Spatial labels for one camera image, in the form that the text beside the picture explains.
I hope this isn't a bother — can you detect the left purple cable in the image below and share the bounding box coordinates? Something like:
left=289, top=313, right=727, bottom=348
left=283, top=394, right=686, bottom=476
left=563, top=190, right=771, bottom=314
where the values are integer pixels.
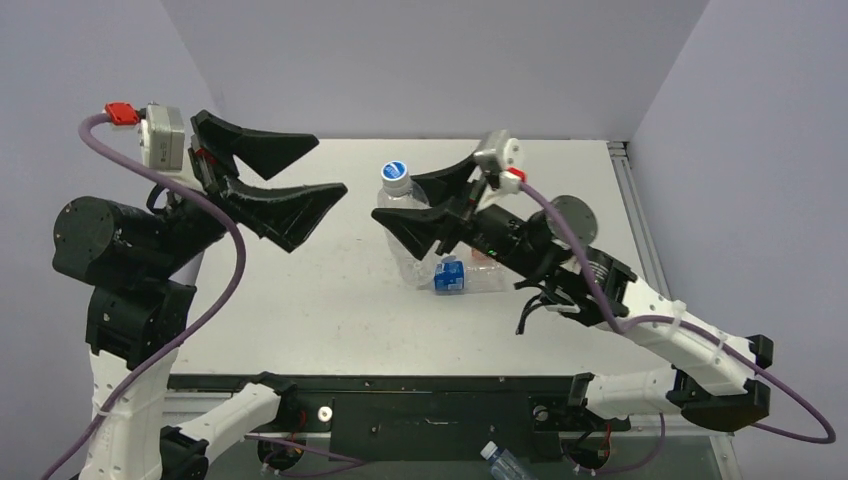
left=39, top=112, right=366, bottom=480

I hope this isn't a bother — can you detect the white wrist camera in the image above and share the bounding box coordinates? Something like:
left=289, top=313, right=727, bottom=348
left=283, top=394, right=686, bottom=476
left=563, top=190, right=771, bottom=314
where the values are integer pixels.
left=471, top=129, right=526, bottom=213
left=103, top=102, right=202, bottom=191

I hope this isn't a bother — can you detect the aluminium frame rail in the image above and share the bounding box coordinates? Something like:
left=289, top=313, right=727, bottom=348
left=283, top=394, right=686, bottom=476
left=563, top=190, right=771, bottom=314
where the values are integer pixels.
left=607, top=141, right=671, bottom=299

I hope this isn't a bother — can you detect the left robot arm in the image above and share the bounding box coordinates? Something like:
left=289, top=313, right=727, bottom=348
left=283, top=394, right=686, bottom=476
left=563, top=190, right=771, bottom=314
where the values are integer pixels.
left=52, top=102, right=347, bottom=479

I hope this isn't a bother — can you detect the clear bottle blue label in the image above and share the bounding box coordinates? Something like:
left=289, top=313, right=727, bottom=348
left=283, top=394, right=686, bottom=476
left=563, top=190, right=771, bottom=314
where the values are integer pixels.
left=431, top=255, right=513, bottom=295

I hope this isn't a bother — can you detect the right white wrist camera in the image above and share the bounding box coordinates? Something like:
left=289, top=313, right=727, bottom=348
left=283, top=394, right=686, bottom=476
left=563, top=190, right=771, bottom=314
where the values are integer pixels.
left=471, top=129, right=526, bottom=213

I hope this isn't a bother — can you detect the clear bottle blue-white cap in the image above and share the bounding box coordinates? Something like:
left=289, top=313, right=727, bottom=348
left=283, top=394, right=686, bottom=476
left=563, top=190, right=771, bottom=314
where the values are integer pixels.
left=376, top=159, right=442, bottom=289

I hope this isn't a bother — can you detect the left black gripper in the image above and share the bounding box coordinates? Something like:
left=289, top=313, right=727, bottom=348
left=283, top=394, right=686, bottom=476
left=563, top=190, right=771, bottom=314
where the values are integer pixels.
left=145, top=110, right=347, bottom=275

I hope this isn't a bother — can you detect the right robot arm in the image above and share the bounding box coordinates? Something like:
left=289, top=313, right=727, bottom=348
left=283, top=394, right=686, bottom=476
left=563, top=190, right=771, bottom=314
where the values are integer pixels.
left=372, top=157, right=773, bottom=432

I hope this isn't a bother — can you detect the water bottle under table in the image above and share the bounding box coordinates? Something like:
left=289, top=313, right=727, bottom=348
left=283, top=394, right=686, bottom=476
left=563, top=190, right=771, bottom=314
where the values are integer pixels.
left=480, top=441, right=535, bottom=480

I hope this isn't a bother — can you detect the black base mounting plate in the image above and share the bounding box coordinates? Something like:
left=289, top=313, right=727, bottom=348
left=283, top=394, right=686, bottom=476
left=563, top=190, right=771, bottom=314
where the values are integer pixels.
left=233, top=374, right=632, bottom=463

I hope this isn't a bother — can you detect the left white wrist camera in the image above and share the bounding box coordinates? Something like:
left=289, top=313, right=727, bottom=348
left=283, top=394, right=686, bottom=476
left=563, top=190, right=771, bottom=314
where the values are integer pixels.
left=103, top=102, right=202, bottom=191

